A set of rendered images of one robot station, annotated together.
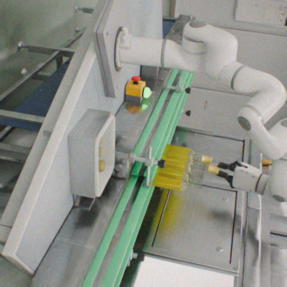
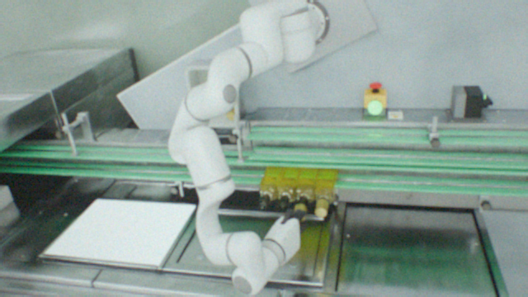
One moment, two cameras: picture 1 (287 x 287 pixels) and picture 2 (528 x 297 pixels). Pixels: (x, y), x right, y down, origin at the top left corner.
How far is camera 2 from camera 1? 1.88 m
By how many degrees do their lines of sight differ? 78
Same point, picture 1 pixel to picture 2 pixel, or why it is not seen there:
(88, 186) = not seen: hidden behind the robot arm
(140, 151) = (261, 130)
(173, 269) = (176, 223)
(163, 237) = (221, 216)
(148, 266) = (182, 209)
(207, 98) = not seen: outside the picture
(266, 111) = (190, 96)
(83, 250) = (154, 140)
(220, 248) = (200, 256)
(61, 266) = (141, 135)
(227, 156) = (428, 281)
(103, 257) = (150, 152)
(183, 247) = not seen: hidden behind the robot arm
